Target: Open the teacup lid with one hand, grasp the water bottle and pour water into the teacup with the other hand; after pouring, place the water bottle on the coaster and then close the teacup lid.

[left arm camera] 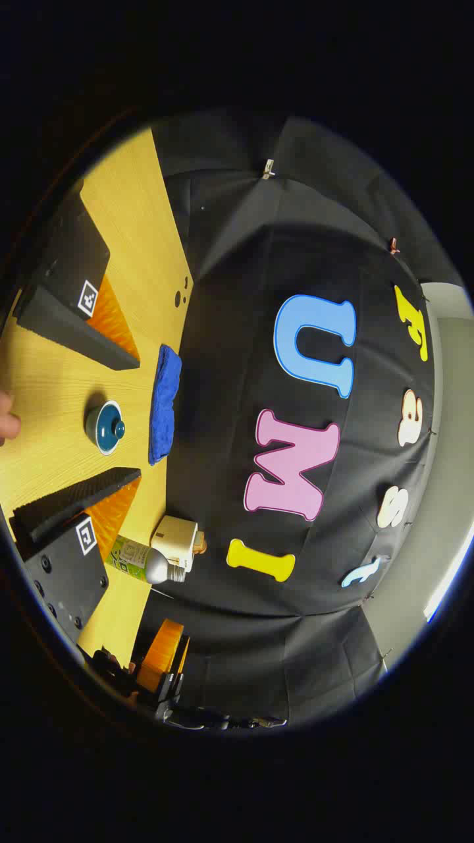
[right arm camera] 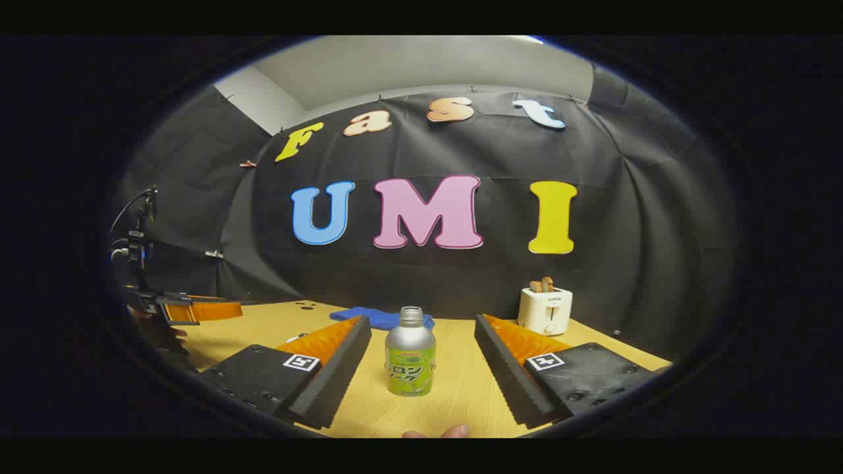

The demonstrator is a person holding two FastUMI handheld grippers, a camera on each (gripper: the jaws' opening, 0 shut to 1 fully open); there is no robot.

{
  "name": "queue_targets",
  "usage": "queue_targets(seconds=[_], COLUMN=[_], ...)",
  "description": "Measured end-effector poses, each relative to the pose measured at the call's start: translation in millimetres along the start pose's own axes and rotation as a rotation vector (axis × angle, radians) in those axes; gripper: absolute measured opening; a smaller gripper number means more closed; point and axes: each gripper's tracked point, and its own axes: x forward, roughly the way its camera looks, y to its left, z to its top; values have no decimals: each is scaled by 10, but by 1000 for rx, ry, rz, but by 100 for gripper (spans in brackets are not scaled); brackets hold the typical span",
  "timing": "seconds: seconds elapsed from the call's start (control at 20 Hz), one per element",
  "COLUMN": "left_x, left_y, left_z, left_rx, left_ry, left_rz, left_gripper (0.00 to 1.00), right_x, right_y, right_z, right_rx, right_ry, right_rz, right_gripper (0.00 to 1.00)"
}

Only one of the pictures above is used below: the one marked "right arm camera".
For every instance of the black backdrop cloth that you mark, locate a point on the black backdrop cloth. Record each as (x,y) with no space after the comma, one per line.
(461,276)

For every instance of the white toaster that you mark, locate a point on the white toaster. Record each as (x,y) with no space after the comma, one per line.
(543,309)

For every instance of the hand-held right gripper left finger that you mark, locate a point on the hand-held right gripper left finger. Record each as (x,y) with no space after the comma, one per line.
(336,375)

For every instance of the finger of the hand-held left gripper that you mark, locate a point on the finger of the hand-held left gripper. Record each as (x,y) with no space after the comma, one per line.
(211,309)

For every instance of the blue cloth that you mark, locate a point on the blue cloth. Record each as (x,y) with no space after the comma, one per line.
(375,318)

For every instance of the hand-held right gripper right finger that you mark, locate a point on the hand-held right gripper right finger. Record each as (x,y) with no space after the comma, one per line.
(510,375)

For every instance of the silver green-label water bottle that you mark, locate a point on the silver green-label water bottle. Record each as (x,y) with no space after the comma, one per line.
(409,349)

